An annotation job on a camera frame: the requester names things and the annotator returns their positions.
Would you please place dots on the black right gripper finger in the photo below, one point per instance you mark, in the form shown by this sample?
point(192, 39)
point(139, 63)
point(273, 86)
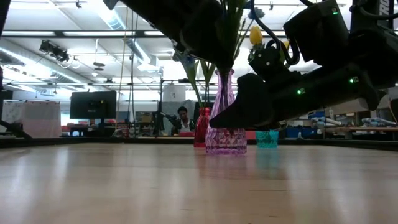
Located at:
point(252, 105)
point(275, 126)

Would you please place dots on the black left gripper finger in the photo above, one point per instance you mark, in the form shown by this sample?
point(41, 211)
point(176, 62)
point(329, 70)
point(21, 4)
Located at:
point(211, 46)

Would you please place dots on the purple glass vase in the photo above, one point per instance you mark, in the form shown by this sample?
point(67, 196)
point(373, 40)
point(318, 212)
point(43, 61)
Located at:
point(225, 137)

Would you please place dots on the pale background robot arm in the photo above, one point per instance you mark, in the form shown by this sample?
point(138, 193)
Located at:
point(326, 121)
point(379, 121)

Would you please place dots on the black background rig frame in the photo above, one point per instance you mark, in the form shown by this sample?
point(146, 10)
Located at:
point(169, 81)

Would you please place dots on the teal glass vase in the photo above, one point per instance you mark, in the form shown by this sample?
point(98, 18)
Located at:
point(267, 139)

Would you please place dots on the black computer monitor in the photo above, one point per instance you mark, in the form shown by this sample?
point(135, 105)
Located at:
point(93, 104)

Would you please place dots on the yellow single tulip stem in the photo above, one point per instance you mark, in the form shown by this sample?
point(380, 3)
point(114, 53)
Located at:
point(256, 35)

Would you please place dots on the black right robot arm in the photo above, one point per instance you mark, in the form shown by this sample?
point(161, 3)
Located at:
point(317, 31)

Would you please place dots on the background wooden table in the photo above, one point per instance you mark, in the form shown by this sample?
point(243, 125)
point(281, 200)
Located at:
point(357, 128)

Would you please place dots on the dark single tulip stem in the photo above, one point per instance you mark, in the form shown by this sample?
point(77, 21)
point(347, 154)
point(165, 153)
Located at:
point(209, 73)

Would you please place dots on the black ceiling camera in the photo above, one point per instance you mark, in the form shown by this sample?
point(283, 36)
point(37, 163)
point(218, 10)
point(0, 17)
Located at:
point(54, 51)

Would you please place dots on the person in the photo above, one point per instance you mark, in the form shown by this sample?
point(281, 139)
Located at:
point(183, 121)

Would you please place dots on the blue storage bin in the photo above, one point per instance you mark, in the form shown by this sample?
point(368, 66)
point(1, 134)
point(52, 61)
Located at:
point(317, 114)
point(298, 133)

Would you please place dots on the red glass vase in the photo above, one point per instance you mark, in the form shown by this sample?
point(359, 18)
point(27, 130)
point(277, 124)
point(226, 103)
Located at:
point(201, 130)

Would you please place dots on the black overhead light beam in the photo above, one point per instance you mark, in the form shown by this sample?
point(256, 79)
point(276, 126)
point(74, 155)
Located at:
point(59, 33)

